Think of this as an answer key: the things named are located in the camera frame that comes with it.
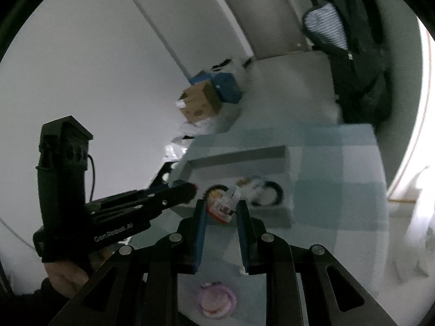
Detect grey cardboard box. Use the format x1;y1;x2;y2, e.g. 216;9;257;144
169;146;293;228

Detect black hanging jacket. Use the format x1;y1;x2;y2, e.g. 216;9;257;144
302;0;392;127

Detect grey door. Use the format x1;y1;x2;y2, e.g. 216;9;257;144
225;0;310;60

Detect left hand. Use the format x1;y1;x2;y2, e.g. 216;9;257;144
44;262;88;298

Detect black spiral hair tie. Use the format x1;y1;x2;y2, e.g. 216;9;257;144
249;180;284;208

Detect blue box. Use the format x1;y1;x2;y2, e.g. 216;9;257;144
189;71;243;105

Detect red white small toy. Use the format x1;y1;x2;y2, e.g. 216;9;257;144
205;185;241;224

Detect brown cardboard box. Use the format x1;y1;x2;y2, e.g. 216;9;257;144
175;81;222;123

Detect white plastic bags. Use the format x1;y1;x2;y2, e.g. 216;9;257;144
163;117;231;163

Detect pink ring hair accessory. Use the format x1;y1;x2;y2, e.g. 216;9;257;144
197;282;237;319

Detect teal plaid tablecloth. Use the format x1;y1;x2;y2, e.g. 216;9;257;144
128;123;390;326

